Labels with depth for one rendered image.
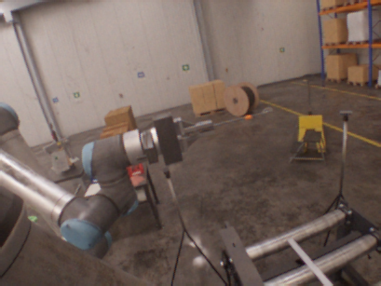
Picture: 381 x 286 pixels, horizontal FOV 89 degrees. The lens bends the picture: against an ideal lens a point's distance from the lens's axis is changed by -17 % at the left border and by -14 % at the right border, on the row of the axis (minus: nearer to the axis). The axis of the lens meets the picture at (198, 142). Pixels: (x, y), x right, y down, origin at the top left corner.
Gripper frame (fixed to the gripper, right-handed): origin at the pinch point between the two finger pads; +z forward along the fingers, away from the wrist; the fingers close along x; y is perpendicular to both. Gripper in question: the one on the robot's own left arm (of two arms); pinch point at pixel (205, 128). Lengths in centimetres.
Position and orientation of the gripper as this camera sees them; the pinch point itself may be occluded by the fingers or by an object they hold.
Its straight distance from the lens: 62.6
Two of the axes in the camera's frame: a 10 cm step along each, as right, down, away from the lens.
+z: 9.6, -2.6, 1.3
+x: 2.0, 9.1, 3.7
